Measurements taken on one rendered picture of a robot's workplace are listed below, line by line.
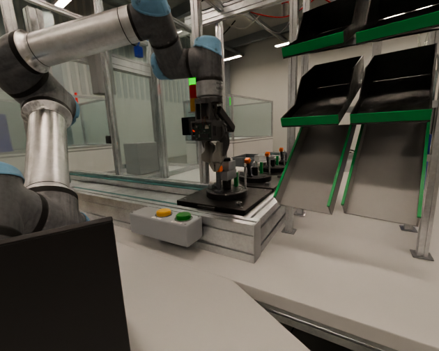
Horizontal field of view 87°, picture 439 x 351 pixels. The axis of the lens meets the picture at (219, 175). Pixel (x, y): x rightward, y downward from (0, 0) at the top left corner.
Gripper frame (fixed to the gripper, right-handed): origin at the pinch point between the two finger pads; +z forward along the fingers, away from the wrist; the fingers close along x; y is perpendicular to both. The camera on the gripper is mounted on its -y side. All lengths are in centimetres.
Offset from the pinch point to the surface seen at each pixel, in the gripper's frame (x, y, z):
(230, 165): 2.1, -5.1, 0.1
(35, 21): -105, -5, -68
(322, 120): 29.6, 2.8, -12.5
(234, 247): 11.6, 11.7, 18.3
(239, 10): -42, -108, -95
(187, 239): 2.0, 18.4, 15.2
